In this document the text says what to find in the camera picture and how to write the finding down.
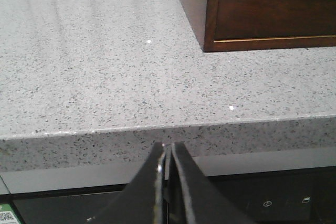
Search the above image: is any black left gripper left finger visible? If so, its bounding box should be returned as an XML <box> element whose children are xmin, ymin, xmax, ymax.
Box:
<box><xmin>91</xmin><ymin>143</ymin><xmax>166</xmax><ymax>223</ymax></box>

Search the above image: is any green QR code sticker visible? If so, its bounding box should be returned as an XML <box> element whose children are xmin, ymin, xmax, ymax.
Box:
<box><xmin>0</xmin><ymin>204</ymin><xmax>21</xmax><ymax>224</ymax></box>

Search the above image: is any dark wooden drawer cabinet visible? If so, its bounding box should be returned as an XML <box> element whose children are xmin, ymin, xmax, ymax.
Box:
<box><xmin>180</xmin><ymin>0</ymin><xmax>335</xmax><ymax>52</ymax></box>

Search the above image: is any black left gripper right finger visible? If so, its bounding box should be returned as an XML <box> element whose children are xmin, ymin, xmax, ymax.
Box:
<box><xmin>167</xmin><ymin>142</ymin><xmax>254</xmax><ymax>223</ymax></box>

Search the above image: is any black glass appliance panel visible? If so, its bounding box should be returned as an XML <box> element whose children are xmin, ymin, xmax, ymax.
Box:
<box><xmin>1</xmin><ymin>147</ymin><xmax>335</xmax><ymax>223</ymax></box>

